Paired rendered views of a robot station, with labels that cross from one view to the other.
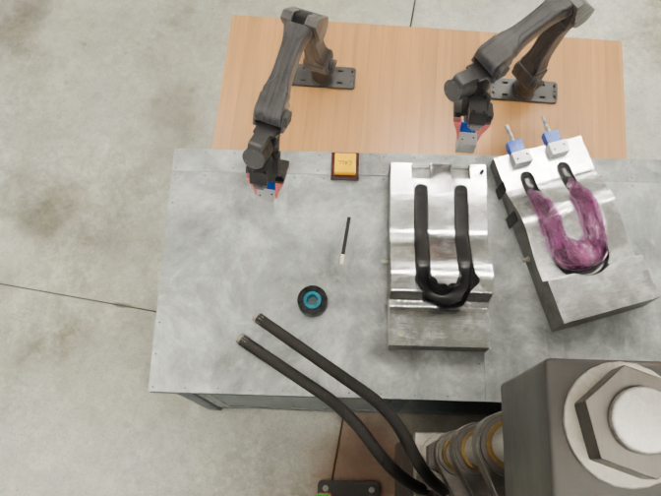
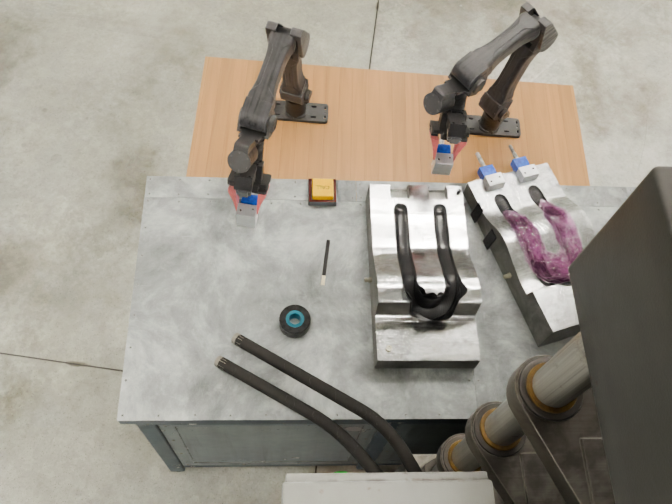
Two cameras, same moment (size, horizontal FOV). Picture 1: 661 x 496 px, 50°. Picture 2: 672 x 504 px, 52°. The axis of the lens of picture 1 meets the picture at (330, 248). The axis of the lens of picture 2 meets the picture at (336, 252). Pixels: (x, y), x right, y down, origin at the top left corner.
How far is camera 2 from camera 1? 0.33 m
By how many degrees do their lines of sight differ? 12
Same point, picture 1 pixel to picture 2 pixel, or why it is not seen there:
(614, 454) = not seen: outside the picture
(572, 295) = (558, 305)
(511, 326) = (498, 342)
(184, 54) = (146, 120)
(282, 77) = (268, 83)
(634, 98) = not seen: hidden behind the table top
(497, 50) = (473, 65)
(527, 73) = (495, 102)
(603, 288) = not seen: hidden behind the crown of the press
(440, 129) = (412, 159)
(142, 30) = (104, 97)
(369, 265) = (351, 285)
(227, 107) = (201, 138)
